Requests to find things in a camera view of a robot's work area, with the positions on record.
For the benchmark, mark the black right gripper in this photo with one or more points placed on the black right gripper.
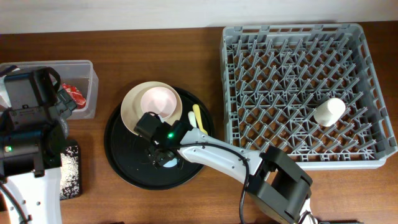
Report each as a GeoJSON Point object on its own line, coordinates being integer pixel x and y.
{"type": "Point", "coordinates": [154, 154]}

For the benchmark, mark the light blue plastic cup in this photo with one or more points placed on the light blue plastic cup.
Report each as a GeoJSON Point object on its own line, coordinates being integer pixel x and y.
{"type": "Point", "coordinates": [172, 163]}

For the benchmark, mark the pink bowl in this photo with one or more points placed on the pink bowl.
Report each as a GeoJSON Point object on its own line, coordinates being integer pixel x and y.
{"type": "Point", "coordinates": [159, 100]}

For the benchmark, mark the pile of rice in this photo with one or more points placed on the pile of rice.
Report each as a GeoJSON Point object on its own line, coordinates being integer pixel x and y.
{"type": "Point", "coordinates": [70, 182]}

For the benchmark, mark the red candy wrapper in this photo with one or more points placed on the red candy wrapper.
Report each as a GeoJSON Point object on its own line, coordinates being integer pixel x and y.
{"type": "Point", "coordinates": [75, 94]}

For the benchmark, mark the white plastic cup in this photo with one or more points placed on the white plastic cup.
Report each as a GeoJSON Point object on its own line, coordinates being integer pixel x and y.
{"type": "Point", "coordinates": [329, 112]}

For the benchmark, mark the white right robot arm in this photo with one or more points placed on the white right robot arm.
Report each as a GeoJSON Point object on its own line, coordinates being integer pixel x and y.
{"type": "Point", "coordinates": [278, 185]}

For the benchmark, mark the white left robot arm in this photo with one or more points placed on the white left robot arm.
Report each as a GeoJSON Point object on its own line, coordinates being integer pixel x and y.
{"type": "Point", "coordinates": [34, 133]}

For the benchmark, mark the clear plastic waste bin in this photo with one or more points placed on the clear plastic waste bin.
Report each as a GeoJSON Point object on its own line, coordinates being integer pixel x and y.
{"type": "Point", "coordinates": [78, 73]}

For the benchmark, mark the grey dishwasher rack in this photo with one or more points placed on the grey dishwasher rack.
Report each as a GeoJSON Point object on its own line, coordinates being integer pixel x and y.
{"type": "Point", "coordinates": [274, 76]}

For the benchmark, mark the black round tray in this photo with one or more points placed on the black round tray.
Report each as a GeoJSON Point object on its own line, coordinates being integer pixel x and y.
{"type": "Point", "coordinates": [126, 154]}

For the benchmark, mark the white plastic fork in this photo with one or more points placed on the white plastic fork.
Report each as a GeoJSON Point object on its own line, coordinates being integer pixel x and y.
{"type": "Point", "coordinates": [192, 119]}

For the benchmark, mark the beige round plate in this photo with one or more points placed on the beige round plate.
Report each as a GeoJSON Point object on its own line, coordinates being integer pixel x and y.
{"type": "Point", "coordinates": [131, 111]}

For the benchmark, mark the yellow plastic fork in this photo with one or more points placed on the yellow plastic fork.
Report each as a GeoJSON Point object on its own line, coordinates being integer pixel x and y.
{"type": "Point", "coordinates": [196, 110]}

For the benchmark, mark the black rectangular food tray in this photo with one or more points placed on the black rectangular food tray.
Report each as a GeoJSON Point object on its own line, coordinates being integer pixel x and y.
{"type": "Point", "coordinates": [73, 150]}

